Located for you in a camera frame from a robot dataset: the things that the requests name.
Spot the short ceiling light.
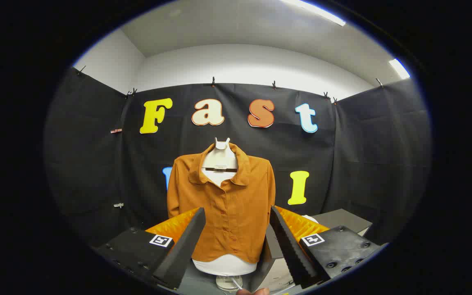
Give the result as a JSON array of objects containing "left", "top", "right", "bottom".
[{"left": 388, "top": 58, "right": 411, "bottom": 80}]

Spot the long ceiling light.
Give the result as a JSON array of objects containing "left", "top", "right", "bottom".
[{"left": 279, "top": 0, "right": 347, "bottom": 27}]

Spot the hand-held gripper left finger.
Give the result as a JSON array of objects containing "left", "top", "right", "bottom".
[{"left": 93, "top": 207, "right": 207, "bottom": 290}]

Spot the orange-brown button shirt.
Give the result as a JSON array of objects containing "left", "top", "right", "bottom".
[{"left": 167, "top": 142, "right": 276, "bottom": 264}]

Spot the row of black cloth clips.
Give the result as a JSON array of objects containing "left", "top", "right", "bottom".
[{"left": 76, "top": 66, "right": 384, "bottom": 104}]

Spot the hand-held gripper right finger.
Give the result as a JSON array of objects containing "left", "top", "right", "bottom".
[{"left": 270, "top": 206, "right": 384, "bottom": 289}]

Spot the black backdrop cloth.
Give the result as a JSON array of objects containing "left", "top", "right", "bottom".
[{"left": 43, "top": 68, "right": 432, "bottom": 263}]

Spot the white mannequin torso form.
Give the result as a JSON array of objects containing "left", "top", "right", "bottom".
[{"left": 192, "top": 137, "right": 258, "bottom": 291}]

